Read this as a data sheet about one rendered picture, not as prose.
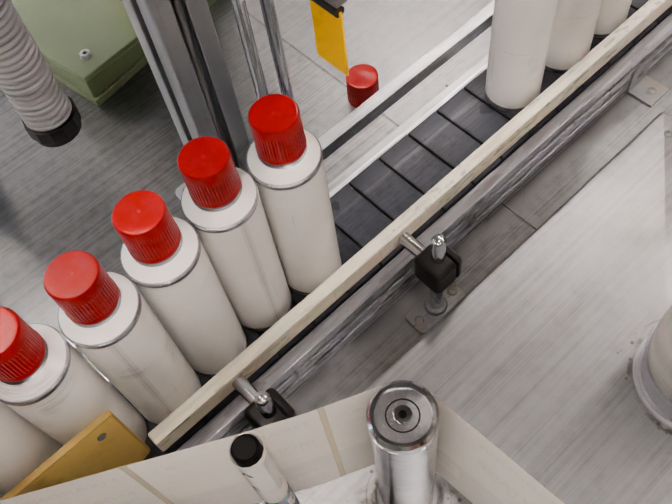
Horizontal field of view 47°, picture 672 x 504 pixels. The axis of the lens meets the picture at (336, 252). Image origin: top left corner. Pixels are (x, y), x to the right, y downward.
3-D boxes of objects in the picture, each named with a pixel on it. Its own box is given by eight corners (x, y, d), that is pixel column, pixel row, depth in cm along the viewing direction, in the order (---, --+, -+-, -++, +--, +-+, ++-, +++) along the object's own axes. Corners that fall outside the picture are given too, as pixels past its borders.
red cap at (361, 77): (380, 108, 80) (378, 86, 77) (347, 109, 81) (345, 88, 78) (379, 83, 82) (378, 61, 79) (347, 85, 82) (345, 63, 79)
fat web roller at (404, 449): (407, 542, 54) (403, 477, 38) (362, 494, 56) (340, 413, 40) (452, 496, 55) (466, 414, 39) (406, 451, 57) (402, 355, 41)
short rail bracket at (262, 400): (284, 471, 62) (258, 426, 52) (236, 417, 65) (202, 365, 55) (314, 443, 63) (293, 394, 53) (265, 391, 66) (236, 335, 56)
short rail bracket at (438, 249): (436, 328, 67) (439, 262, 57) (412, 307, 69) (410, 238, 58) (461, 305, 68) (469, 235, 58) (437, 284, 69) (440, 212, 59)
